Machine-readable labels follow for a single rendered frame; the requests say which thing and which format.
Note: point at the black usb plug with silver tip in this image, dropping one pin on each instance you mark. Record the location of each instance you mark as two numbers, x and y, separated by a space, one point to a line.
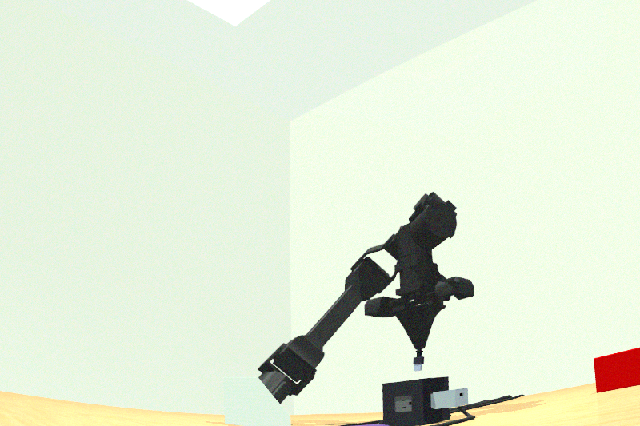
419 360

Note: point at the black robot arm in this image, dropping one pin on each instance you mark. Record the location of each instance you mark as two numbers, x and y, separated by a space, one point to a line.
432 222

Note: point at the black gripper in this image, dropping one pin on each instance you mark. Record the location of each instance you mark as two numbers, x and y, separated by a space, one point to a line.
416 314

